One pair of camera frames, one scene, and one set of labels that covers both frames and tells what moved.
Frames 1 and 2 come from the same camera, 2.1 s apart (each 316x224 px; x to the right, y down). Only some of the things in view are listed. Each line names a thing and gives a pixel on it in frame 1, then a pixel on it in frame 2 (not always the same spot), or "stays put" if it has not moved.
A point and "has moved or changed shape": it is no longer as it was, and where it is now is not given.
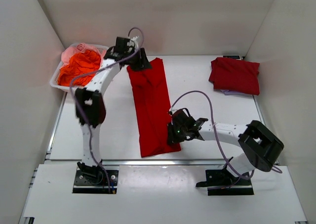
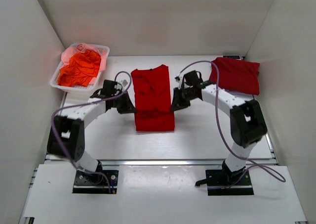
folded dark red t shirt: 235,74 stays put
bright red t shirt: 150,95 has moved or changed shape
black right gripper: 173,134 → 181,97
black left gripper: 140,61 → 121,103
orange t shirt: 80,69 stays put
